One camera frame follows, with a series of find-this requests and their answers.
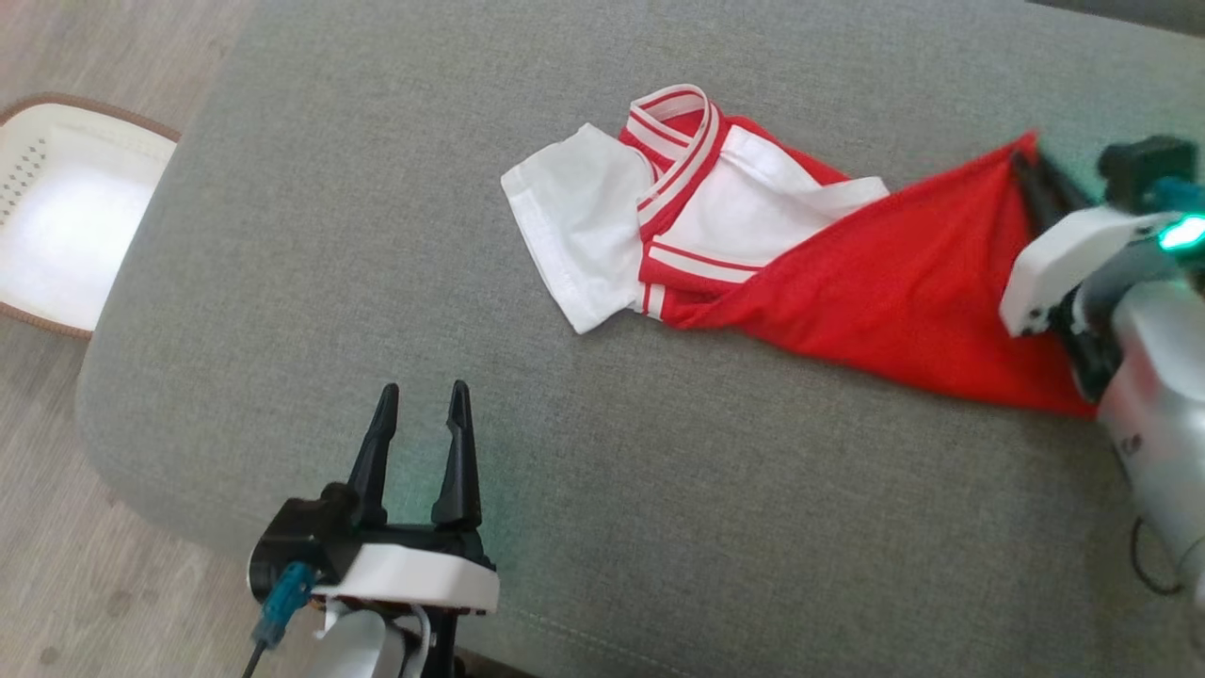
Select right arm blue-plug black cable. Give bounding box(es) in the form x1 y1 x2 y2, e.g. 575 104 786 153
1150 177 1205 216

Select white laundry basket brown rim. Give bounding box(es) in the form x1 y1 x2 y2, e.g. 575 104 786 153
0 92 182 341

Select white left arm cable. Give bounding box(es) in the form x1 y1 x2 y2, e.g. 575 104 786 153
409 607 436 678

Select grey fabric sofa seat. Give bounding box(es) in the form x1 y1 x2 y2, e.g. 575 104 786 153
75 0 1205 678

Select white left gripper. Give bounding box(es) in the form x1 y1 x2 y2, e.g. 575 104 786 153
312 379 501 616

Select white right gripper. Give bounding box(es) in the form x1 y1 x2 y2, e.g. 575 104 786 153
999 152 1174 338

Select red and white striped shirt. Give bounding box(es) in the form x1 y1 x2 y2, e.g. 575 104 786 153
500 84 1099 419

